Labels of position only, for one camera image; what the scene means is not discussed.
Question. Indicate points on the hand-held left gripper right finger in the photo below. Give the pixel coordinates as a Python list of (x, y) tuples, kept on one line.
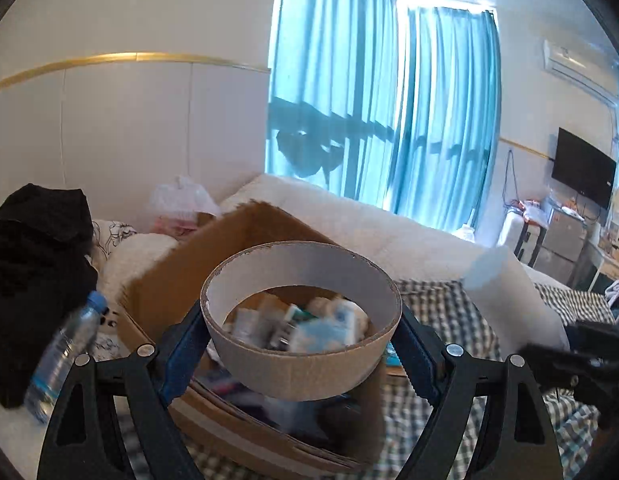
[(412, 360)]

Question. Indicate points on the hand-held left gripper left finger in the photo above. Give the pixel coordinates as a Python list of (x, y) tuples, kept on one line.
[(182, 360)]

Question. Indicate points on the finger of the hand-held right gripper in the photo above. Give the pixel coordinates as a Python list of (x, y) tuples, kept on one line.
[(564, 370)]

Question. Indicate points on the brown cardboard box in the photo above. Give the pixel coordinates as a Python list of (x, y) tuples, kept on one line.
[(189, 265)]

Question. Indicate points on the beige masking tape roll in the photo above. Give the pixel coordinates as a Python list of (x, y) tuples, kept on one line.
[(299, 370)]

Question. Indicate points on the green white checked blanket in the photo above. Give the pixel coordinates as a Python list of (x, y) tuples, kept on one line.
[(429, 305)]

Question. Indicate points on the white blurred bundle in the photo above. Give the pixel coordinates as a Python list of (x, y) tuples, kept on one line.
[(509, 295)]

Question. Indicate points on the white knitted blanket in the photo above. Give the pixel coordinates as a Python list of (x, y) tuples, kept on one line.
[(134, 260)]

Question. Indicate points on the clear water bottle blue cap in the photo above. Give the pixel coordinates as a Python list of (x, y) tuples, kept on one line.
[(64, 355)]

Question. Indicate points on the grey cabinet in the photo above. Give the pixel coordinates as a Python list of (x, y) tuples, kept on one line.
[(562, 237)]

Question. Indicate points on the black white suitcase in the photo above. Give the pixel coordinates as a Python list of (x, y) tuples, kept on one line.
[(532, 245)]

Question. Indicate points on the translucent plastic jug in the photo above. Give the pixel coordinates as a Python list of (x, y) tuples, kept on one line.
[(467, 232)]

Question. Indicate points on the white quilted bed cover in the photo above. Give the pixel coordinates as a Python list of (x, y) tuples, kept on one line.
[(364, 225)]

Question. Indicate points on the white line-print sheet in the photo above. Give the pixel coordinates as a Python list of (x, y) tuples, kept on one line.
[(111, 235)]

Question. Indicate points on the pink white plastic bag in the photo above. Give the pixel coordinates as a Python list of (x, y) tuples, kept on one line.
[(182, 202)]

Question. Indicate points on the pile of small clutter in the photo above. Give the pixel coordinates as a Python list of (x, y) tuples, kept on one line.
[(539, 208)]

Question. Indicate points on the black cloth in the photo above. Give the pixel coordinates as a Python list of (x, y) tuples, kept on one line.
[(34, 285)]

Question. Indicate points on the black television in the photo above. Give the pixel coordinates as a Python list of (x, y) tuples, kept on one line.
[(584, 170)]

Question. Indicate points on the teal curtain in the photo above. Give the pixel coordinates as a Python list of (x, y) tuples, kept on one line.
[(339, 85)]

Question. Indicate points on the white air conditioner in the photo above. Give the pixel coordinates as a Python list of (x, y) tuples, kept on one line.
[(579, 67)]

